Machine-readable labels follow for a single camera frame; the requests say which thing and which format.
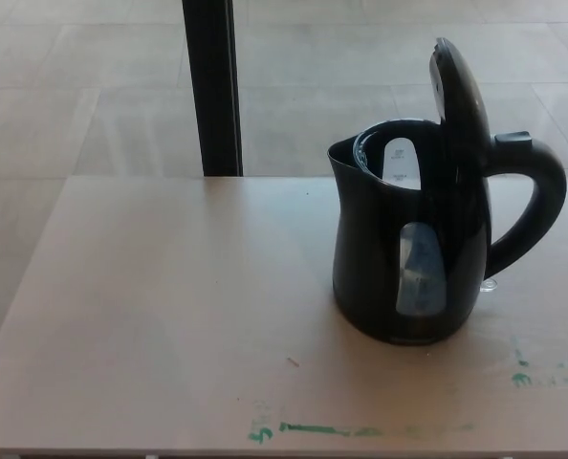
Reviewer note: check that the black vertical post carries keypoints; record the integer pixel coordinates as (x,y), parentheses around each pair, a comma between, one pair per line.
(212,86)

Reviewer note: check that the small thin debris stick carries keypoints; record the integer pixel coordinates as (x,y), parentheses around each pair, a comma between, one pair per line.
(293,361)

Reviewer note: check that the black electric kettle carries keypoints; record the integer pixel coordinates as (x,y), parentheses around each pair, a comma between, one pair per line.
(375,268)

